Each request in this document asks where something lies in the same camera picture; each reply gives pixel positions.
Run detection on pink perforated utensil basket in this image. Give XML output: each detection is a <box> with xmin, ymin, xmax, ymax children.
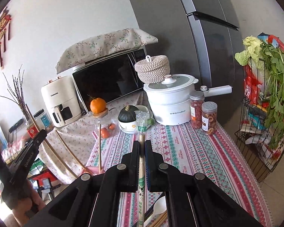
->
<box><xmin>85</xmin><ymin>166</ymin><xmax>105</xmax><ymax>176</ymax></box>

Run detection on light wooden chopstick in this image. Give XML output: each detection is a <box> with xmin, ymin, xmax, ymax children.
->
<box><xmin>98</xmin><ymin>122</ymin><xmax>102</xmax><ymax>174</ymax></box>

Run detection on disposable chopsticks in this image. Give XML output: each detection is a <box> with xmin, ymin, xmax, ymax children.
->
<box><xmin>135</xmin><ymin>111</ymin><xmax>149</xmax><ymax>226</ymax></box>

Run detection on black chopstick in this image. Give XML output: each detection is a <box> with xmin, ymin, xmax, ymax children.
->
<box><xmin>145</xmin><ymin>192</ymin><xmax>165</xmax><ymax>219</ymax></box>

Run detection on person's left hand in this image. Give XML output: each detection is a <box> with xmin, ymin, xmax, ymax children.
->
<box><xmin>12</xmin><ymin>180</ymin><xmax>45</xmax><ymax>226</ymax></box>

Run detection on white plastic spoon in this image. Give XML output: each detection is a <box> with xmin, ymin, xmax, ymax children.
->
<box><xmin>144</xmin><ymin>196</ymin><xmax>167</xmax><ymax>226</ymax></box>

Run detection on wooden chopstick on table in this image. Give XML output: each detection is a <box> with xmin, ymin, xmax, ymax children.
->
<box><xmin>150</xmin><ymin>211</ymin><xmax>168</xmax><ymax>227</ymax></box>

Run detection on small red fruit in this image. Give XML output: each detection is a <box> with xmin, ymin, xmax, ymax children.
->
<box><xmin>100</xmin><ymin>128</ymin><xmax>110</xmax><ymax>139</ymax></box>
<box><xmin>108</xmin><ymin>123</ymin><xmax>116</xmax><ymax>131</ymax></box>

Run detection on white oval baking dish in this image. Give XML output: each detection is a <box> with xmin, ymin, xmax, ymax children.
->
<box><xmin>117</xmin><ymin>104</ymin><xmax>156</xmax><ymax>134</ymax></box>

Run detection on clear glass jar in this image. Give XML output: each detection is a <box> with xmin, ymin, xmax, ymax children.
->
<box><xmin>89</xmin><ymin>108</ymin><xmax>119</xmax><ymax>140</ymax></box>

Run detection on red label glass vase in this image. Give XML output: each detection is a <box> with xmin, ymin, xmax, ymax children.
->
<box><xmin>25</xmin><ymin>119</ymin><xmax>38</xmax><ymax>139</ymax></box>

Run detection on dark green squash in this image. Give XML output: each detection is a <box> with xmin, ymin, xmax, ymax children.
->
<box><xmin>118</xmin><ymin>105</ymin><xmax>139</xmax><ymax>122</ymax></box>

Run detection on white floral cloth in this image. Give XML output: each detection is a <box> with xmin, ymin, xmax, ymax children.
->
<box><xmin>37</xmin><ymin>89</ymin><xmax>152</xmax><ymax>185</ymax></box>

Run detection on orange mandarin fruit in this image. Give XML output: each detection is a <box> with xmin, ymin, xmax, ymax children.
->
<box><xmin>90</xmin><ymin>97</ymin><xmax>107</xmax><ymax>114</ymax></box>

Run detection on dried slices jar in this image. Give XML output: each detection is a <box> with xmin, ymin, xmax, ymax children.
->
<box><xmin>202</xmin><ymin>101</ymin><xmax>218</xmax><ymax>135</ymax></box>

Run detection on white electric cooking pot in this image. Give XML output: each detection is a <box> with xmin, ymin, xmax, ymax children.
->
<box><xmin>143</xmin><ymin>73</ymin><xmax>233</xmax><ymax>126</ymax></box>

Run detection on dried twig bouquet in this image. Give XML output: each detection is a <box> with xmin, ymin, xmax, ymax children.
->
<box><xmin>0</xmin><ymin>65</ymin><xmax>30</xmax><ymax>121</ymax></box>

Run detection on red dried fruit jar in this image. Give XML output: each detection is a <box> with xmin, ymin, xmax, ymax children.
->
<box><xmin>190</xmin><ymin>91</ymin><xmax>205</xmax><ymax>129</ymax></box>

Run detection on black microwave oven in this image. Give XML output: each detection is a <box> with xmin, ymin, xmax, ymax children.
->
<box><xmin>72</xmin><ymin>48</ymin><xmax>146</xmax><ymax>113</ymax></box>

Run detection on white air fryer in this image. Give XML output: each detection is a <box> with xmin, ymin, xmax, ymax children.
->
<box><xmin>41</xmin><ymin>76</ymin><xmax>82</xmax><ymax>128</ymax></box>

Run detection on floral microwave cover cloth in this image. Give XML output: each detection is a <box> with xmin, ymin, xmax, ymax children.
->
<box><xmin>55</xmin><ymin>28</ymin><xmax>158</xmax><ymax>74</ymax></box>

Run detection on grey refrigerator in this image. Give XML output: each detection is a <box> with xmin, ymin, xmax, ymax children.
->
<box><xmin>130</xmin><ymin>0</ymin><xmax>243</xmax><ymax>124</ymax></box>

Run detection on red chinese knot decoration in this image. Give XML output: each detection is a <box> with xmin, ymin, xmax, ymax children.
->
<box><xmin>0</xmin><ymin>7</ymin><xmax>12</xmax><ymax>70</ymax></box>

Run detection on green leafy vegetables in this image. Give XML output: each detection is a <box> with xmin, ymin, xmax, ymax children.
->
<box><xmin>261</xmin><ymin>42</ymin><xmax>284</xmax><ymax>149</ymax></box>

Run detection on napa cabbage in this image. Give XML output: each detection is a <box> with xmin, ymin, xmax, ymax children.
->
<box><xmin>234</xmin><ymin>36</ymin><xmax>263</xmax><ymax>69</ymax></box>

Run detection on woven rope basket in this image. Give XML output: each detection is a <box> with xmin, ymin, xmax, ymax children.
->
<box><xmin>134</xmin><ymin>55</ymin><xmax>170</xmax><ymax>84</ymax></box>

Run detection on black wire rack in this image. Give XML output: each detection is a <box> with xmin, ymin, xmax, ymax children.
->
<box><xmin>235</xmin><ymin>58</ymin><xmax>284</xmax><ymax>182</ymax></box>

